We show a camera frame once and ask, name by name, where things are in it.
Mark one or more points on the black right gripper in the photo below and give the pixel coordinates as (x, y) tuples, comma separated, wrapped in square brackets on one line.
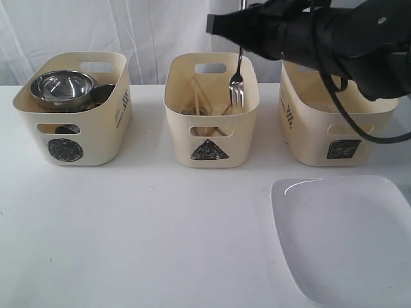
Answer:
[(273, 30)]

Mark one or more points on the cream bin with circle mark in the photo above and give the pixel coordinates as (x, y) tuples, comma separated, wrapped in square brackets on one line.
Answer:
[(101, 128)]

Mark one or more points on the white backdrop curtain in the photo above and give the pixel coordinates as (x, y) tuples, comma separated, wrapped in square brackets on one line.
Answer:
[(150, 34)]

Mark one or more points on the white square plate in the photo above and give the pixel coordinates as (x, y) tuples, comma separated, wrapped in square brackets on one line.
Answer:
[(345, 239)]

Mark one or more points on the cream bin with square mark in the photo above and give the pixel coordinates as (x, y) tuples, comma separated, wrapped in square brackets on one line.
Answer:
[(315, 131)]

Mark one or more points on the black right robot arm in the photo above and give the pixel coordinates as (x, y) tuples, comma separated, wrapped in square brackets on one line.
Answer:
[(368, 44)]

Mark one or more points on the stainless steel bowl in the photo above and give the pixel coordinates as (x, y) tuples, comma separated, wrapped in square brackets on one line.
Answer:
[(63, 90)]

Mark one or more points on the steel mug with handle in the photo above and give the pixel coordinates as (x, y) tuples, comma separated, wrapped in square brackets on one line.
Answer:
[(101, 94)]

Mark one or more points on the cream bin with triangle mark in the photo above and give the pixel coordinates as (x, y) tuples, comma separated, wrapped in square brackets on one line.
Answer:
[(213, 72)]

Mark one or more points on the long steel spoon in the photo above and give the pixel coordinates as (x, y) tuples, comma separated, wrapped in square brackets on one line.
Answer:
[(201, 131)]

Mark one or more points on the steel fork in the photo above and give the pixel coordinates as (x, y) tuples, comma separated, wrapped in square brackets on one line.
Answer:
[(236, 84)]

